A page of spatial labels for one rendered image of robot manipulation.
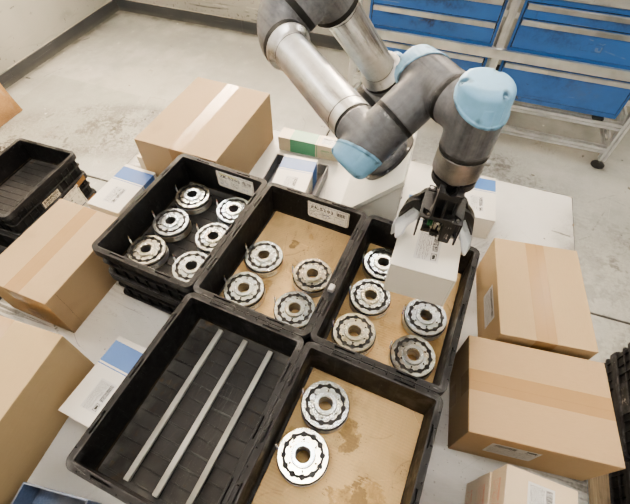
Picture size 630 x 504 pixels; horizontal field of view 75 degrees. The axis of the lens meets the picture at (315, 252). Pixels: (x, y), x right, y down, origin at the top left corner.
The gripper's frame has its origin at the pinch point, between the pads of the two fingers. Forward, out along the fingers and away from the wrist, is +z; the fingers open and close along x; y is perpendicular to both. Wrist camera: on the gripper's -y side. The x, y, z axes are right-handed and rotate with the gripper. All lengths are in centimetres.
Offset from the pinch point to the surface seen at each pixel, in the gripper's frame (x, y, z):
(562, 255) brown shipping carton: 38, -28, 25
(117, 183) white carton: -99, -18, 32
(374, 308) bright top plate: -6.7, 4.2, 24.8
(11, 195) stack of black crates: -166, -19, 62
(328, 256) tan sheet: -22.8, -9.3, 27.9
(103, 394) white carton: -60, 42, 32
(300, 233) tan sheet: -32.9, -14.5, 28.0
